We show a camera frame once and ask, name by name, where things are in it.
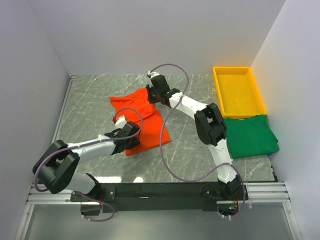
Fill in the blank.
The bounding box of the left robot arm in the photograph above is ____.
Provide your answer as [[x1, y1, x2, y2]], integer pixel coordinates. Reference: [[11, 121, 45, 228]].
[[32, 121, 140, 201]]

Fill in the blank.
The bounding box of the yellow plastic bin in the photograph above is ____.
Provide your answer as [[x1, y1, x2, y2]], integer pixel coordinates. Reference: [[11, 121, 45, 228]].
[[213, 66, 267, 119]]

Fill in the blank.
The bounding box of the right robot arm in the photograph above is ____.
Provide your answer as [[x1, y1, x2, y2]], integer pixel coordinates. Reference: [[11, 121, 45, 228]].
[[146, 71, 245, 200]]

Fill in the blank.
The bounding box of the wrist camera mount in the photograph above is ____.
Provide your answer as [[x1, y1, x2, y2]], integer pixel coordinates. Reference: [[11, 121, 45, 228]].
[[147, 71, 160, 79], [113, 115, 127, 129]]

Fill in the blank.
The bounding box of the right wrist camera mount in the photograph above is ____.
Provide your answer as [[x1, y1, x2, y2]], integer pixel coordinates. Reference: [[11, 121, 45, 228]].
[[147, 71, 160, 79]]

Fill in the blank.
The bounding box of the orange t shirt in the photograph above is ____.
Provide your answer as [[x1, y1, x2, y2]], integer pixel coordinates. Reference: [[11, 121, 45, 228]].
[[109, 88, 164, 156]]

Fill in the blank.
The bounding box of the folded green t shirt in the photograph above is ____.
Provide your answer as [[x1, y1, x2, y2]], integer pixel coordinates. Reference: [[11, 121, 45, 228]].
[[224, 114, 280, 159]]

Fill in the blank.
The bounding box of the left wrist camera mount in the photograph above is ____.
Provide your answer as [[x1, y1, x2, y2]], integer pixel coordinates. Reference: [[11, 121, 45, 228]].
[[113, 115, 127, 129]]

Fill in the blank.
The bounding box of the black base beam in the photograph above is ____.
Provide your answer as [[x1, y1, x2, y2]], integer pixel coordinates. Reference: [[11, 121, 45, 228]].
[[70, 181, 248, 215]]

